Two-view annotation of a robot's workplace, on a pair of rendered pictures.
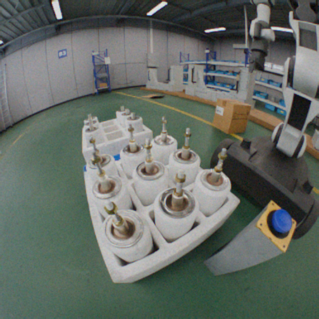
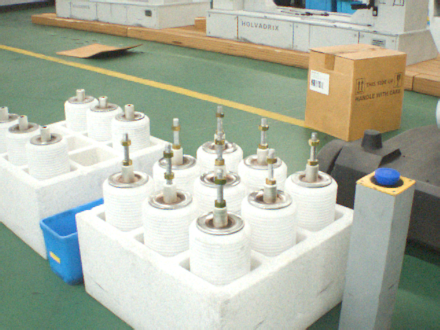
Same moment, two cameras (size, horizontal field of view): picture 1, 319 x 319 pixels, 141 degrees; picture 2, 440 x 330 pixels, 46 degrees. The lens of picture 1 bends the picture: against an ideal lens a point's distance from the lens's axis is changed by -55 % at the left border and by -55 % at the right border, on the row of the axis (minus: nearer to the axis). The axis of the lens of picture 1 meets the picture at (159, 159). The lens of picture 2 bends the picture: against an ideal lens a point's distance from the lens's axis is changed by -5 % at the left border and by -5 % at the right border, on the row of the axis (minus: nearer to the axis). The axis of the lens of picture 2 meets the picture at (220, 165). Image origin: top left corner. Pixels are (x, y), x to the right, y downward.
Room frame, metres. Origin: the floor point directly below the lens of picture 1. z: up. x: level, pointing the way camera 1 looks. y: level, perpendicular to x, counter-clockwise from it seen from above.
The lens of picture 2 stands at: (-0.63, 0.26, 0.65)
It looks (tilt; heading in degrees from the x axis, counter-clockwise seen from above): 22 degrees down; 345
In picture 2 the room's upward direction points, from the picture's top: straight up
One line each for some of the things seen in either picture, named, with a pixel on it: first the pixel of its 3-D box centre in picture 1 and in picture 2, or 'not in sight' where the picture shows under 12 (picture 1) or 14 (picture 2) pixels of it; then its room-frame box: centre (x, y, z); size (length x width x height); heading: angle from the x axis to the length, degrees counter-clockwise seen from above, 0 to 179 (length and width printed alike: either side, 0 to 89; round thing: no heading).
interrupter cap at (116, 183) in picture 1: (106, 186); (170, 199); (0.19, 0.13, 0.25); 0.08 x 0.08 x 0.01
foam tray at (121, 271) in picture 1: (153, 204); (220, 256); (0.25, 0.02, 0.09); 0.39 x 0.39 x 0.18; 30
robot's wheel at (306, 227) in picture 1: (303, 218); not in sight; (0.05, -0.62, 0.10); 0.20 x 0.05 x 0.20; 120
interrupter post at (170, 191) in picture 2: (105, 183); (170, 192); (0.19, 0.13, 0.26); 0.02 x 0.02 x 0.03
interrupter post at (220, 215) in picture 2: (121, 225); (220, 215); (0.09, 0.07, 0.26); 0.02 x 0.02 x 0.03
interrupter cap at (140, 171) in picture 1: (150, 169); (220, 179); (0.25, 0.02, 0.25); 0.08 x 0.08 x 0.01
